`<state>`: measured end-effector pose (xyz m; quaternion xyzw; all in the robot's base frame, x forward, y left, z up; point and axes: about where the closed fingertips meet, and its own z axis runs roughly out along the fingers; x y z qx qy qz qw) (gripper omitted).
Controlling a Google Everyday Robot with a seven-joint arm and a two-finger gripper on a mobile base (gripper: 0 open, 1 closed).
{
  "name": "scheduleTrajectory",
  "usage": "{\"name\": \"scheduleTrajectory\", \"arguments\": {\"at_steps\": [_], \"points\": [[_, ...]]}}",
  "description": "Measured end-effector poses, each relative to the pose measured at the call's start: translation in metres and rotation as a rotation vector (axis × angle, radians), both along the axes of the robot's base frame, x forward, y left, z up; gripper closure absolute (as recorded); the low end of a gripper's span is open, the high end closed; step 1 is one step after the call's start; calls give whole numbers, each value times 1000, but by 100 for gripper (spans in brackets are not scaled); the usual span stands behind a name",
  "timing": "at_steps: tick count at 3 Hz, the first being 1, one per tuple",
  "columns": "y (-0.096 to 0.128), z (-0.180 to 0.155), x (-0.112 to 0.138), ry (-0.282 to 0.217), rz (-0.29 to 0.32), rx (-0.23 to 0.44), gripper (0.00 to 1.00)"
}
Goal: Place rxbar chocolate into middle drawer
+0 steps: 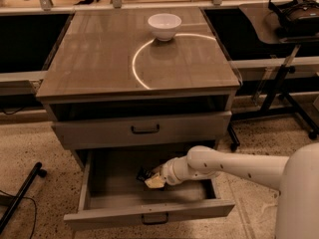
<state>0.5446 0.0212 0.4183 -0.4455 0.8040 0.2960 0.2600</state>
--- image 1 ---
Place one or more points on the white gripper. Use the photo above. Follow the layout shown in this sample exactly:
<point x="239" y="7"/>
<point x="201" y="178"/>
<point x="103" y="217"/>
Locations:
<point x="168" y="173"/>

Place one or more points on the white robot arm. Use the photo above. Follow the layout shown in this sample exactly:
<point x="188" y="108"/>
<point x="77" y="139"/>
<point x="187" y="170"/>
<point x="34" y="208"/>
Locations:
<point x="295" y="177"/>

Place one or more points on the open middle drawer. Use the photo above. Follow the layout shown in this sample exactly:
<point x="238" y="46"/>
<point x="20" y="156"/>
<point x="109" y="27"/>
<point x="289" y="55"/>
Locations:
<point x="111" y="195"/>

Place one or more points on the closed top drawer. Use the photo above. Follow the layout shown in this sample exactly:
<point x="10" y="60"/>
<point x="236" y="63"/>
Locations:
<point x="99" y="133"/>

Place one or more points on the wooden drawer cabinet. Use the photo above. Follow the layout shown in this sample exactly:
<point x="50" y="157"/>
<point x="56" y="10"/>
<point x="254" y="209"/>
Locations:
<point x="109" y="65"/>

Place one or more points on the black stand leg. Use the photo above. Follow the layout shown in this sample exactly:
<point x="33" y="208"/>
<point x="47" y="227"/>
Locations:
<point x="11" y="202"/>

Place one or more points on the side table with black stand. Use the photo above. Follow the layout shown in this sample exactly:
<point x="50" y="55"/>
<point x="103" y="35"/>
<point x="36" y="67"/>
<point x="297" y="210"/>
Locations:
<point x="278" y="100"/>

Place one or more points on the white ceramic bowl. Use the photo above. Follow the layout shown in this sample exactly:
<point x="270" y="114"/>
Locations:
<point x="164" y="25"/>

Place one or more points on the black headset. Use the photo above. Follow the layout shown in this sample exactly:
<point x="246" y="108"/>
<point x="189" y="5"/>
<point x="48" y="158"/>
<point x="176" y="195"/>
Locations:
<point x="297" y="17"/>

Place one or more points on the black middle drawer handle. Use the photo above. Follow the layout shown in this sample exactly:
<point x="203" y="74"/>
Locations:
<point x="155" y="218"/>

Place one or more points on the black drawer handle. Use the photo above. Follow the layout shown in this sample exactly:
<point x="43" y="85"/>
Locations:
<point x="155" y="218"/>
<point x="145" y="129"/>

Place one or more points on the black top drawer handle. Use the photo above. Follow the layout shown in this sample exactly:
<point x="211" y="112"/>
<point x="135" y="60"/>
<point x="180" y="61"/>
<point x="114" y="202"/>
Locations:
<point x="145" y="129"/>

